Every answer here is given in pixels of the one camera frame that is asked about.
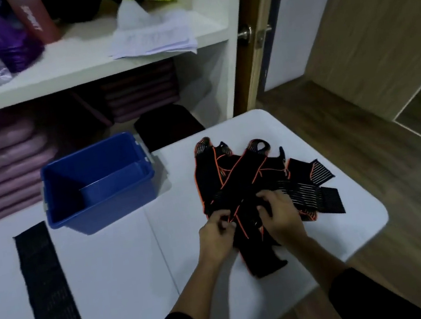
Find person's right hand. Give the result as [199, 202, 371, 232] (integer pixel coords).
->
[254, 185, 310, 251]

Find person's left hand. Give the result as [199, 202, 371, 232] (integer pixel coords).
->
[193, 208, 243, 271]

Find pile of black orange straps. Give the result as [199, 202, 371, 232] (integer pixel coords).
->
[188, 118, 354, 286]

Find blue plastic bin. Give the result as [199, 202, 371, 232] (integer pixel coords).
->
[35, 128, 164, 242]

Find black striped strap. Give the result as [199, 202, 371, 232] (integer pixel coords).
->
[11, 216, 96, 319]

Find person's right forearm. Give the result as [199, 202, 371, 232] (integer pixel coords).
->
[285, 213, 421, 319]

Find person's left forearm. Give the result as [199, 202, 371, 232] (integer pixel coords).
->
[122, 254, 241, 319]

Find black chair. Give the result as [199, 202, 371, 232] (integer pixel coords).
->
[132, 100, 208, 155]

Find wooden door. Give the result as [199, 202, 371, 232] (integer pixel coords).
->
[217, 0, 299, 118]

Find stack of pink mats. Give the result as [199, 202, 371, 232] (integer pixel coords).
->
[98, 59, 183, 126]
[0, 105, 67, 230]

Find metal door knob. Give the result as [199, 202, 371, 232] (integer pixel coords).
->
[235, 20, 275, 47]

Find white paper sheets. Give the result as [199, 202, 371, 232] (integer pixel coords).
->
[100, 0, 200, 66]

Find white shelf unit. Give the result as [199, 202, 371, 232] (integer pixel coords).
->
[0, 0, 267, 176]

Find black round bag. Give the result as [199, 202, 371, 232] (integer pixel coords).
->
[39, 0, 105, 28]

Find pink sport bottle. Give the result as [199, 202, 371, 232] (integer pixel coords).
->
[6, 0, 64, 49]

